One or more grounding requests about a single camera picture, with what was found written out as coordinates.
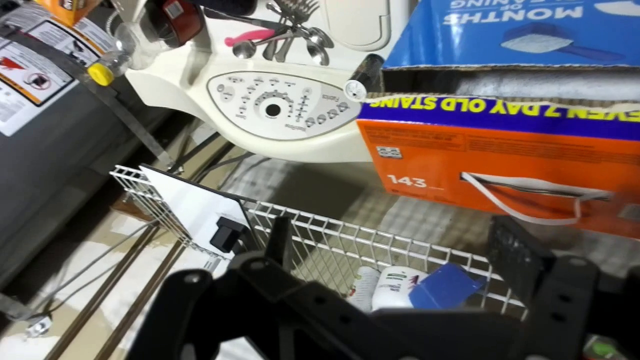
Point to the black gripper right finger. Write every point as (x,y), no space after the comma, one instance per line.
(523,256)

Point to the metal forks bundle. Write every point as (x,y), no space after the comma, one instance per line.
(291,23)

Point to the copper pipe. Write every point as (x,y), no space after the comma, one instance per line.
(141,301)
(101,292)

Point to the yellow knob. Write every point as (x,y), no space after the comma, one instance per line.
(101,74)

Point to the white bottle with purple cap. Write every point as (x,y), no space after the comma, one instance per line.
(394,289)

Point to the grey water heater tank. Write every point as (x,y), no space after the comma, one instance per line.
(47,146)

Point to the white card sign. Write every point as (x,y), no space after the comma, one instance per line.
(190,207)

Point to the black clip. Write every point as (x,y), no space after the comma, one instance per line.
(229,235)

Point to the metal spoon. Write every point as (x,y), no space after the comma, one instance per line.
(319,44)

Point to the orange detergent box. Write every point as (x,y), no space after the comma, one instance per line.
(506,160)

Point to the orange packet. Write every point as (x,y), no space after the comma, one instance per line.
(67,10)

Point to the blue cardboard box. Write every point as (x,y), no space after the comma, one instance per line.
(521,33)

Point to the dark red container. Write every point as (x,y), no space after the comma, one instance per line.
(172,21)

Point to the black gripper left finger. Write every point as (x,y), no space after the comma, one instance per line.
(280,236)

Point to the white washing machine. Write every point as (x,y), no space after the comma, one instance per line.
(280,100)

